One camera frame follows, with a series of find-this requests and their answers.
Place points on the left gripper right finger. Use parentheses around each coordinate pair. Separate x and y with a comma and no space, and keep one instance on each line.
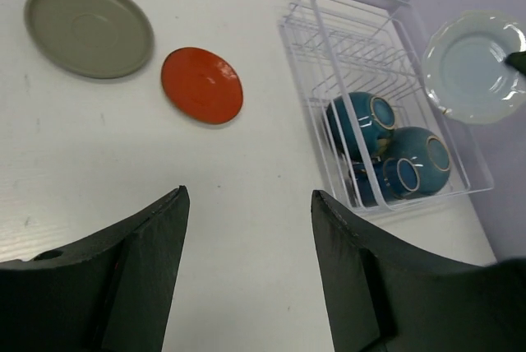
(384,294)

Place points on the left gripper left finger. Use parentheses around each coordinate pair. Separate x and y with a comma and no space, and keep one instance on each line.
(110,291)

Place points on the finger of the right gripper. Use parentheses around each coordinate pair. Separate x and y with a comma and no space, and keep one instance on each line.
(517,61)

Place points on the light blue scalloped plate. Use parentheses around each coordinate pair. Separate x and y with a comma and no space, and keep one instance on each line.
(464,70)

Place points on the dark blue mug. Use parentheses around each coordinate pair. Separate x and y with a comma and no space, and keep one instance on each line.
(397,178)

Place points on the blue ceramic bowl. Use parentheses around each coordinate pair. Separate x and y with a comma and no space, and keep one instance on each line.
(427,152)

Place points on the beige interior dark bowl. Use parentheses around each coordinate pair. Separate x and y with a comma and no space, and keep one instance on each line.
(376,120)

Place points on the orange saucer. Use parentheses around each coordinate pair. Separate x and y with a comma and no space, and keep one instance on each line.
(202,85)

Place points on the grey round plate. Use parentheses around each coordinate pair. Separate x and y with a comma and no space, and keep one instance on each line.
(100,39)

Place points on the white wire dish rack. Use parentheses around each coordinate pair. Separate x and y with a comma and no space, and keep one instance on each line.
(337,47)

